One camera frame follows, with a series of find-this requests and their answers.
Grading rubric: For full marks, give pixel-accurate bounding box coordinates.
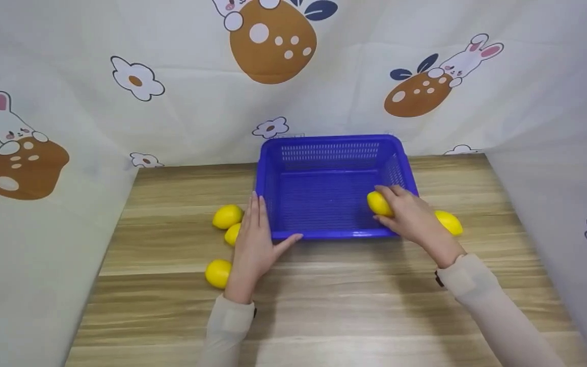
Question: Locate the person's right forearm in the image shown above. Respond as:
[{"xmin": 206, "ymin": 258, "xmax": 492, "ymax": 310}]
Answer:
[{"xmin": 435, "ymin": 252, "xmax": 568, "ymax": 367}]

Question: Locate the person's right hand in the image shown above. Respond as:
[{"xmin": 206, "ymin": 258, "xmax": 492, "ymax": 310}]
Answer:
[{"xmin": 373, "ymin": 185, "xmax": 467, "ymax": 269}]

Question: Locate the person's left hand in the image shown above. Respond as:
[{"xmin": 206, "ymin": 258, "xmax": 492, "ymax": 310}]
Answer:
[{"xmin": 224, "ymin": 192, "xmax": 304, "ymax": 305}]

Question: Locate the person's left forearm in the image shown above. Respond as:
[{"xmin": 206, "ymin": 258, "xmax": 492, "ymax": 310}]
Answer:
[{"xmin": 199, "ymin": 293, "xmax": 257, "ymax": 367}]

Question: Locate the blue plastic basket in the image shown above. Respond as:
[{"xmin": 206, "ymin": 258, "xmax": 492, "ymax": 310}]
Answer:
[{"xmin": 255, "ymin": 134, "xmax": 419, "ymax": 241}]

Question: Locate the yellow lemon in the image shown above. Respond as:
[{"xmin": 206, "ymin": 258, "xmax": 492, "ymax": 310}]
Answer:
[
  {"xmin": 224, "ymin": 223, "xmax": 242, "ymax": 247},
  {"xmin": 212, "ymin": 204, "xmax": 244, "ymax": 230},
  {"xmin": 366, "ymin": 191, "xmax": 394, "ymax": 218},
  {"xmin": 205, "ymin": 259, "xmax": 233, "ymax": 290},
  {"xmin": 434, "ymin": 210, "xmax": 464, "ymax": 237}
]

